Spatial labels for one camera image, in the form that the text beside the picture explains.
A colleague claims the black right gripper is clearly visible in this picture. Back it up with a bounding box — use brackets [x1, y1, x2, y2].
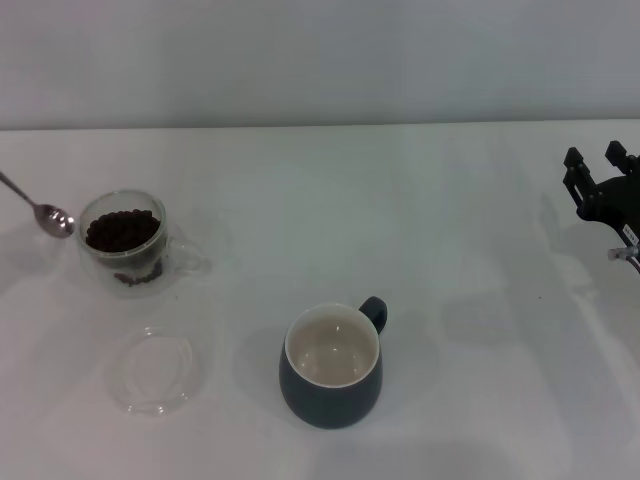
[563, 140, 640, 236]

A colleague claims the dark green ceramic mug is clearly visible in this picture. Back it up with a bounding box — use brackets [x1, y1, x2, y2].
[278, 295, 390, 430]

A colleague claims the pink-handled metal spoon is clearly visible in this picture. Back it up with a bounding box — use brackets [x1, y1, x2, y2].
[0, 171, 76, 240]

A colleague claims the pile of coffee beans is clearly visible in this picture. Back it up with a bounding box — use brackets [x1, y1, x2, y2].
[84, 208, 164, 289]

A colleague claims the clear glass saucer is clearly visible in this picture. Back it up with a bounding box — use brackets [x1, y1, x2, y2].
[108, 325, 205, 419]

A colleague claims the right gripper silver cable connector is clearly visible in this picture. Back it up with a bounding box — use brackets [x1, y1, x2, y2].
[607, 244, 640, 275]

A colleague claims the clear double-wall glass cup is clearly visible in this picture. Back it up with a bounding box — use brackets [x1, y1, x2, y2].
[74, 188, 211, 301]

